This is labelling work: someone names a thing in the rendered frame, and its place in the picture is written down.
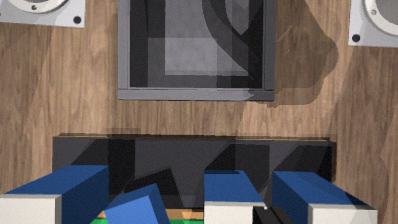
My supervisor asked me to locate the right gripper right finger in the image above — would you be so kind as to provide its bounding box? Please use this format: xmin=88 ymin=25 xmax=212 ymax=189
xmin=268 ymin=206 xmax=294 ymax=224

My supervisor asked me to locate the grey crate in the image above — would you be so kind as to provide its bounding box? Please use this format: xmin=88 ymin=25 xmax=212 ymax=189
xmin=117 ymin=0 xmax=276 ymax=102

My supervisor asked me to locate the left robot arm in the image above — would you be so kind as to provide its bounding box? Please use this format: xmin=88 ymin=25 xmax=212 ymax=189
xmin=362 ymin=0 xmax=398 ymax=37

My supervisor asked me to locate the tall dark blue block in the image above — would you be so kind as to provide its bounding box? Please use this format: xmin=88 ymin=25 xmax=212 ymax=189
xmin=204 ymin=170 xmax=267 ymax=224
xmin=104 ymin=183 xmax=170 ymax=224
xmin=272 ymin=171 xmax=377 ymax=224
xmin=0 ymin=165 xmax=110 ymax=224

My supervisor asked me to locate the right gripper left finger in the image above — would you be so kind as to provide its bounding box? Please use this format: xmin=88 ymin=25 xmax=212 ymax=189
xmin=252 ymin=206 xmax=277 ymax=224

